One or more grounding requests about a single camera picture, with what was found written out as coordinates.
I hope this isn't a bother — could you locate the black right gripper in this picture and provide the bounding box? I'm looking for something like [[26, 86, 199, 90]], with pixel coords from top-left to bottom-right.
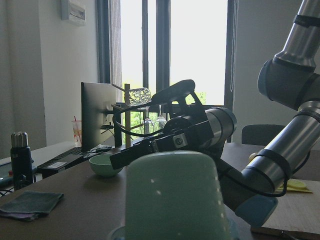
[[110, 116, 214, 170]]

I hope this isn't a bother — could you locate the teal green cup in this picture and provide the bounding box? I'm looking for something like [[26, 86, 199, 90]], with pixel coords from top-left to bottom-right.
[[125, 151, 231, 240]]

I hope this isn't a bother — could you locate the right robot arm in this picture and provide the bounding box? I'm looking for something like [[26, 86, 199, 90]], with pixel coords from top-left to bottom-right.
[[110, 0, 320, 228]]

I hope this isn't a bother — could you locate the plastic cup with straw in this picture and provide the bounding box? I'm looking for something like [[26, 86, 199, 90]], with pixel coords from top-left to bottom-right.
[[71, 116, 82, 147]]

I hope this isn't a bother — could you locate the wine glass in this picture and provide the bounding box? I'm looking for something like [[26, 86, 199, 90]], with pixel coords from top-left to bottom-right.
[[154, 104, 167, 132], [143, 106, 154, 135]]

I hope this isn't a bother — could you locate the wooden mug tree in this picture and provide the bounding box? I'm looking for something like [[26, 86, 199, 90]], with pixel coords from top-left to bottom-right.
[[111, 83, 131, 148]]

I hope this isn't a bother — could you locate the green bowl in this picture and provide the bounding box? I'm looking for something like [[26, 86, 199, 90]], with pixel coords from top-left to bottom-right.
[[88, 153, 122, 177]]

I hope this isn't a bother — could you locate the black monitor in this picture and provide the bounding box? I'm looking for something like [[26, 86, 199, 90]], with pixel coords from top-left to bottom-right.
[[81, 82, 117, 152]]

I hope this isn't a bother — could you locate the black keyboard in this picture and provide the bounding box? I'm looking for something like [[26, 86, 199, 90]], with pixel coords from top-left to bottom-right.
[[36, 145, 113, 178]]

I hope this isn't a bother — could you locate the yellow lemon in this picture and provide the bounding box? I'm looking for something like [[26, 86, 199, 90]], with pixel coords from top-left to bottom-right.
[[248, 152, 258, 163]]

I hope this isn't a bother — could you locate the dark chair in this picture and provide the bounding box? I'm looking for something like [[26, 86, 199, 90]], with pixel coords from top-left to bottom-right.
[[241, 124, 286, 146]]

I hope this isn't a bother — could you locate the grey water bottle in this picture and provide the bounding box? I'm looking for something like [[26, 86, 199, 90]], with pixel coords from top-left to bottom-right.
[[10, 131, 34, 191]]

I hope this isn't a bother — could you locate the grey cloth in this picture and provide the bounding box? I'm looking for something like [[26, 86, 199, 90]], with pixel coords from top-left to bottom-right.
[[0, 191, 64, 222]]

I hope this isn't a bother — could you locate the yellow plastic knife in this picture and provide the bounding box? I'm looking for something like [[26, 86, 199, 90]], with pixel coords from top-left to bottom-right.
[[276, 187, 313, 193]]

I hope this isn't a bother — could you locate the blue teach pendant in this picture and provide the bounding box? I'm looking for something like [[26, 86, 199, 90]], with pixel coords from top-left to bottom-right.
[[0, 162, 37, 188]]

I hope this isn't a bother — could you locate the wooden cutting board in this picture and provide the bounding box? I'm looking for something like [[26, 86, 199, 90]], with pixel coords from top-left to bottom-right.
[[251, 180, 320, 240]]

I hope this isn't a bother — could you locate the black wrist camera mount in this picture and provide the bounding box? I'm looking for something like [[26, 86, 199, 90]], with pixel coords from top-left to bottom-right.
[[150, 79, 208, 133]]

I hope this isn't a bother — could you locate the white wall box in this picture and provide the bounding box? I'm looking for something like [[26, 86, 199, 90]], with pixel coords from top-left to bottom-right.
[[60, 0, 86, 27]]

